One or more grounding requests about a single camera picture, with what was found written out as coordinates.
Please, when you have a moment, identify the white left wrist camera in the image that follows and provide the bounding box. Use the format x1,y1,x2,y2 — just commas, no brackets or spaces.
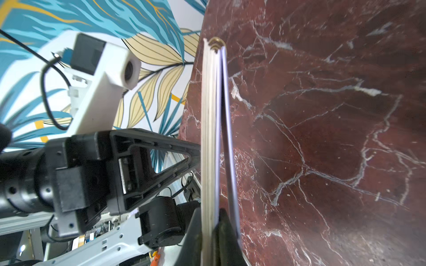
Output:
66,33,142,135

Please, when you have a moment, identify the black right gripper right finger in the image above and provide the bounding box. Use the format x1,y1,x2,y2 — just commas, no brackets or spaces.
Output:
213,208,248,266

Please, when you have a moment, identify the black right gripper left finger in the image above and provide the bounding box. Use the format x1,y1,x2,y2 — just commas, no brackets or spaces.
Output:
174,208,202,266

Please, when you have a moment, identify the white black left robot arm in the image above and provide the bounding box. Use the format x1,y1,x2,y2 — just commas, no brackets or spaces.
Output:
1,129,201,266

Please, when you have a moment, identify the purple calendar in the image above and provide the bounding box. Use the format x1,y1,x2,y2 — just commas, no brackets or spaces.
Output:
201,37,241,266

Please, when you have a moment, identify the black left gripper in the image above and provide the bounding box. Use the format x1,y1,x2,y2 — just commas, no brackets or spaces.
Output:
1,134,112,238

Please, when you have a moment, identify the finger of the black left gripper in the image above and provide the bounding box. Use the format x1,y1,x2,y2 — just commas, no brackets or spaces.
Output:
106,129,201,215

